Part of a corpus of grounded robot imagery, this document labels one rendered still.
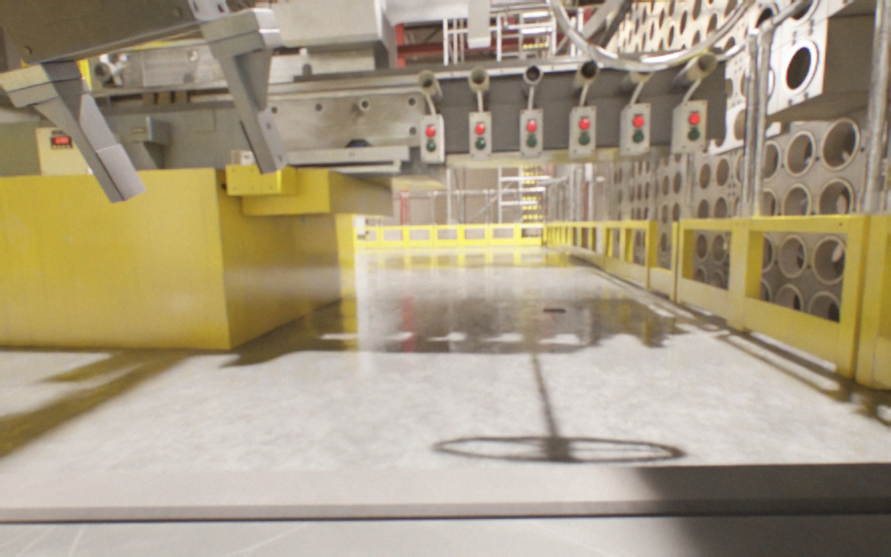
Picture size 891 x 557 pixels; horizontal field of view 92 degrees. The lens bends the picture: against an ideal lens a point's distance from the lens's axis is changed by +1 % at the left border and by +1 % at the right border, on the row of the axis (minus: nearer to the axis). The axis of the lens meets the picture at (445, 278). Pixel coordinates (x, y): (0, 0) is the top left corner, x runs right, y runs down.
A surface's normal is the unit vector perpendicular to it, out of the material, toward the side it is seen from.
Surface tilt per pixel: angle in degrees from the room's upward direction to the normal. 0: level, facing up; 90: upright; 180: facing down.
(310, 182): 90
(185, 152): 90
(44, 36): 113
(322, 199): 90
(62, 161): 90
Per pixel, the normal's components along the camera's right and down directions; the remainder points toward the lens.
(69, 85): 0.98, -0.13
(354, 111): -0.13, 0.12
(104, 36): -0.07, 0.51
